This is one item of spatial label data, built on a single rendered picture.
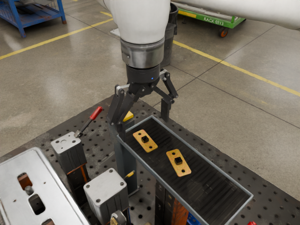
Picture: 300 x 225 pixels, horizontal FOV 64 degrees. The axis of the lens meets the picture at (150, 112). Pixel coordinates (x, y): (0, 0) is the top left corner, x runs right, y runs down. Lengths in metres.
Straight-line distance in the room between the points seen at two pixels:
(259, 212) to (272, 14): 0.80
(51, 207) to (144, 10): 0.62
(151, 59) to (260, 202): 0.89
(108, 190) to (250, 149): 1.83
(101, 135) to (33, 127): 1.35
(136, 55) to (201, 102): 2.25
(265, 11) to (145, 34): 0.33
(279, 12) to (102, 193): 0.63
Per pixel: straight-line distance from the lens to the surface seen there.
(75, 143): 0.87
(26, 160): 0.97
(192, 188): 0.63
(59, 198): 0.83
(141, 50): 0.48
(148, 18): 0.44
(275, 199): 1.25
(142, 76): 0.51
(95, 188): 0.69
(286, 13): 0.72
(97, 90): 2.88
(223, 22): 4.03
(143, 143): 0.70
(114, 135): 0.84
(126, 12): 0.45
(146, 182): 1.17
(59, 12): 4.78
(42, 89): 3.10
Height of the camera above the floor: 1.69
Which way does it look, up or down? 42 degrees down
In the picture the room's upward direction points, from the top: straight up
